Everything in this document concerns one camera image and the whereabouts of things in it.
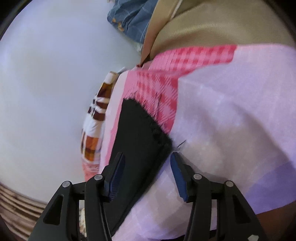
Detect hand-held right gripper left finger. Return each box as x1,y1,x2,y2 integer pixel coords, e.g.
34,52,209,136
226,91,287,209
29,152,126,241

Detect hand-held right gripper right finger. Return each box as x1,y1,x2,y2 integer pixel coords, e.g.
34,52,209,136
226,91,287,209
170,153,269,241

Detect black pants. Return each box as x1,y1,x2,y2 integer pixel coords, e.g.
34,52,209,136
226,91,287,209
110,98,173,239

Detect salmon plaid printed pillow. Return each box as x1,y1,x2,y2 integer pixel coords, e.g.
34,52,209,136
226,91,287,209
80,67,126,182

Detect pink checked blanket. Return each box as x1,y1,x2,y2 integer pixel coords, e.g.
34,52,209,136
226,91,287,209
82,44,296,241

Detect beige ribbed headboard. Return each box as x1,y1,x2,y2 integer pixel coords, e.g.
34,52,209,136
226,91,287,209
0,182,48,241

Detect beige cloth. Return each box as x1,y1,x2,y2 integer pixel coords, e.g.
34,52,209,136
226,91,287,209
138,0,290,68

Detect blue plaid denim cloth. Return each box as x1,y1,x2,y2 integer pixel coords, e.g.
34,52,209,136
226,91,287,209
107,0,160,45

